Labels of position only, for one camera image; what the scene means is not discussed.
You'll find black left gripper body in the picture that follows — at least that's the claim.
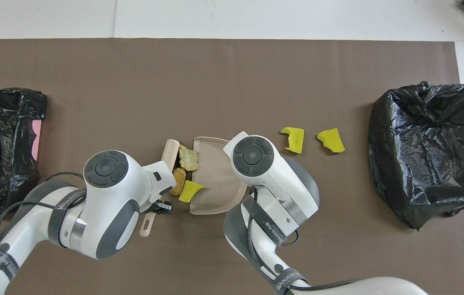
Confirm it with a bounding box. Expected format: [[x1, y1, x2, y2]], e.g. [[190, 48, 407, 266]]
[[151, 201, 174, 215]]

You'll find yellow sponge wedge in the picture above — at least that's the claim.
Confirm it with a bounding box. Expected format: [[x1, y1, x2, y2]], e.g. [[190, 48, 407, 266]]
[[178, 180, 206, 203]]

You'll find brown sponge chunk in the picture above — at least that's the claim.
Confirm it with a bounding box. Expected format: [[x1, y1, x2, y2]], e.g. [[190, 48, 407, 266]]
[[169, 167, 187, 196]]

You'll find beige plastic dustpan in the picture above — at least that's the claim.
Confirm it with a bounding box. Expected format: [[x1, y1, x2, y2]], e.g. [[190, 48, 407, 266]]
[[189, 136, 249, 216]]

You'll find beige handled dust brush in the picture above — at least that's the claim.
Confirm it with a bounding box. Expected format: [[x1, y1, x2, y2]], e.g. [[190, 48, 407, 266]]
[[139, 139, 180, 237]]

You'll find yellow notched sponge piece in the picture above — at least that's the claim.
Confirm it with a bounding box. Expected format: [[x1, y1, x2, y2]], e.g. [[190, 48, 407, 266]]
[[280, 127, 305, 154]]

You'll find pink plastic bin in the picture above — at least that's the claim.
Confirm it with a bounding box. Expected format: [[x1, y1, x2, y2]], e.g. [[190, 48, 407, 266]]
[[30, 120, 43, 161]]

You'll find black plastic trash bag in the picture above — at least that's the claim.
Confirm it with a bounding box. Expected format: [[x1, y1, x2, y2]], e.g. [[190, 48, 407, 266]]
[[0, 87, 48, 217], [368, 81, 464, 230]]

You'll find brown table mat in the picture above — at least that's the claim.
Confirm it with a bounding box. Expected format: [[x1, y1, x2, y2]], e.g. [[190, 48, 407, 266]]
[[0, 38, 464, 295]]

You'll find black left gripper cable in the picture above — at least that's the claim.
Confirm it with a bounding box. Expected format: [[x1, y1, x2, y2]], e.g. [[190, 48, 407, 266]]
[[0, 171, 89, 295]]

